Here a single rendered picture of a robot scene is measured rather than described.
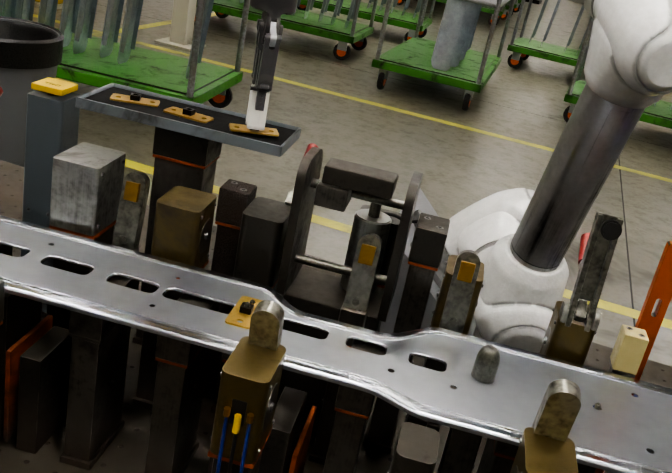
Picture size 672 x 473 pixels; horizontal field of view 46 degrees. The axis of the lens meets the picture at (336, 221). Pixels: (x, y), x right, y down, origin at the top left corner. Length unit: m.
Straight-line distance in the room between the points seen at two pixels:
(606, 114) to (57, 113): 0.93
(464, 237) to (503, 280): 0.22
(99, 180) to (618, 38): 0.80
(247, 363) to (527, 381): 0.41
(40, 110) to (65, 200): 0.25
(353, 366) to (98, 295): 0.36
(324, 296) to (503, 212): 0.54
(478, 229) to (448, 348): 0.58
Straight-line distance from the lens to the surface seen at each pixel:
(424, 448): 0.98
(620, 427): 1.13
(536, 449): 0.94
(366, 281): 1.22
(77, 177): 1.31
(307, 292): 1.30
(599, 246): 1.22
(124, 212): 1.30
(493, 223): 1.69
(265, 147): 1.34
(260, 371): 0.94
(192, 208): 1.25
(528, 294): 1.53
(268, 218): 1.26
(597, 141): 1.36
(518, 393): 1.12
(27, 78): 3.90
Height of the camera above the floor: 1.56
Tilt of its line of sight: 22 degrees down
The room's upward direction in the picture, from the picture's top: 11 degrees clockwise
